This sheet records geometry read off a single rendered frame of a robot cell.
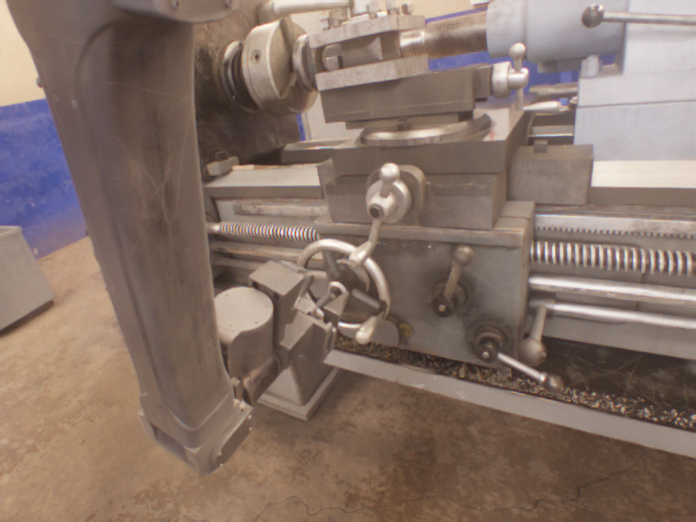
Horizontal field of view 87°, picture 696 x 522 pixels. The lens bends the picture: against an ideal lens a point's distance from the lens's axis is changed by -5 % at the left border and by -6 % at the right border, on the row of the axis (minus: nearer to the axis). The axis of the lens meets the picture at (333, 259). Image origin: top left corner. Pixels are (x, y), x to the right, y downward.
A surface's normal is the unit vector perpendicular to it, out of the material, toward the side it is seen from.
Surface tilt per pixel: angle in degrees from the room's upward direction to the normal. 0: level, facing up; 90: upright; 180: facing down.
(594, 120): 90
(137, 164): 109
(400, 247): 90
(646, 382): 0
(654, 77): 61
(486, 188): 90
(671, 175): 36
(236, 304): 19
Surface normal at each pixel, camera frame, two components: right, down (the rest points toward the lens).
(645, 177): -0.43, -0.44
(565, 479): -0.18, -0.88
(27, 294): 0.90, 0.05
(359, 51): -0.53, 0.47
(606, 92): -0.52, 0.00
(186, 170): 0.90, 0.33
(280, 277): 0.14, -0.79
